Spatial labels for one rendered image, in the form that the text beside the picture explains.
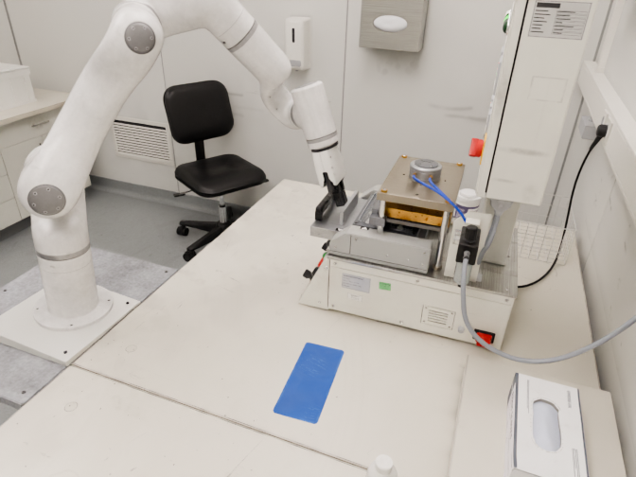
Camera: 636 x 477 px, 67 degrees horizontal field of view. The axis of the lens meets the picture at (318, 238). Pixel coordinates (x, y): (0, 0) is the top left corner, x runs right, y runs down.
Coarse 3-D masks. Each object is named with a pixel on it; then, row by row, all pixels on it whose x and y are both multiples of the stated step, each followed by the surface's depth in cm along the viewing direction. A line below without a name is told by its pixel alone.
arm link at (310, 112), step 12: (312, 84) 119; (300, 96) 119; (312, 96) 119; (324, 96) 121; (300, 108) 121; (312, 108) 120; (324, 108) 121; (300, 120) 124; (312, 120) 121; (324, 120) 122; (312, 132) 123; (324, 132) 123
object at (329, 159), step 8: (336, 144) 126; (320, 152) 125; (328, 152) 125; (336, 152) 128; (320, 160) 125; (328, 160) 125; (336, 160) 128; (320, 168) 126; (328, 168) 125; (336, 168) 127; (344, 168) 133; (320, 176) 127; (328, 176) 126; (336, 176) 127; (320, 184) 128; (336, 184) 127
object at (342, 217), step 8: (352, 200) 134; (360, 200) 143; (328, 208) 137; (336, 208) 137; (344, 208) 129; (352, 208) 136; (360, 208) 138; (328, 216) 133; (336, 216) 133; (344, 216) 129; (352, 216) 134; (312, 224) 129; (320, 224) 129; (328, 224) 129; (336, 224) 129; (344, 224) 129; (312, 232) 129; (320, 232) 128; (328, 232) 127; (336, 232) 126; (424, 232) 127
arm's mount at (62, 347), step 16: (32, 304) 127; (128, 304) 131; (0, 320) 121; (16, 320) 122; (32, 320) 122; (112, 320) 125; (0, 336) 117; (16, 336) 117; (32, 336) 117; (48, 336) 118; (64, 336) 118; (80, 336) 119; (96, 336) 120; (32, 352) 115; (48, 352) 113; (64, 352) 114; (80, 352) 115
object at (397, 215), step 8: (392, 208) 119; (400, 208) 118; (408, 208) 119; (416, 208) 119; (424, 208) 119; (392, 216) 119; (400, 216) 119; (408, 216) 118; (416, 216) 117; (424, 216) 116; (432, 216) 116; (440, 216) 116; (408, 224) 119; (416, 224) 118; (424, 224) 118; (432, 224) 117; (440, 224) 116
